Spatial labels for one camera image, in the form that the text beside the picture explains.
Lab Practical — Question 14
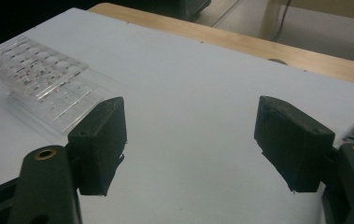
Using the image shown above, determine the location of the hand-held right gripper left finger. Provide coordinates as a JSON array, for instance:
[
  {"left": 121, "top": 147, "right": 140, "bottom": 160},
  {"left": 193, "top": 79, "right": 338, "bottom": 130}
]
[{"left": 66, "top": 96, "right": 129, "bottom": 197}]

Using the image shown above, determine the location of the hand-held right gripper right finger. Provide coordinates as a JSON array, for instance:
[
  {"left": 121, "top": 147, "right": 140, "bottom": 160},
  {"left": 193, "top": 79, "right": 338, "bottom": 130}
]
[{"left": 253, "top": 95, "right": 336, "bottom": 193}]

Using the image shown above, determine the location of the clear plastic tube rack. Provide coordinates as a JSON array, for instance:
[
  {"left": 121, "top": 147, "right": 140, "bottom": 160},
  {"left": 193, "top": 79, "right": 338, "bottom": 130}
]
[{"left": 0, "top": 35, "right": 117, "bottom": 137}]

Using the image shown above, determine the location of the black floor cable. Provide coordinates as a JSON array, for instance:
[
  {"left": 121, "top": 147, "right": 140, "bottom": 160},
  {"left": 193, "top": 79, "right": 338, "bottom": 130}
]
[{"left": 271, "top": 0, "right": 292, "bottom": 43}]

